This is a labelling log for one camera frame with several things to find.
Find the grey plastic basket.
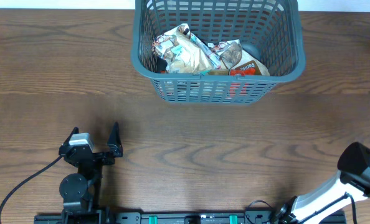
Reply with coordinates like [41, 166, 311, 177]
[131, 0, 306, 104]

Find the Kleenex tissue multipack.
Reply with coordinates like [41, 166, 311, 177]
[189, 33, 222, 70]

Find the orange cracker package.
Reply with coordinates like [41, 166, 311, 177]
[227, 67, 256, 99]

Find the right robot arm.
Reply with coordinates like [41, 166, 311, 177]
[272, 142, 370, 223]

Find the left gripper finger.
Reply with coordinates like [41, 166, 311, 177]
[107, 122, 123, 152]
[62, 127, 78, 146]

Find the Panifee snack bag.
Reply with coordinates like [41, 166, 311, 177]
[207, 40, 270, 77]
[150, 23, 204, 75]

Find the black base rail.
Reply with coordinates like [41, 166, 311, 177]
[34, 210, 348, 224]

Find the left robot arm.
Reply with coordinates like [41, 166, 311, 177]
[59, 123, 123, 223]

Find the beige paper bag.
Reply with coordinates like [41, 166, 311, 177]
[165, 30, 216, 75]

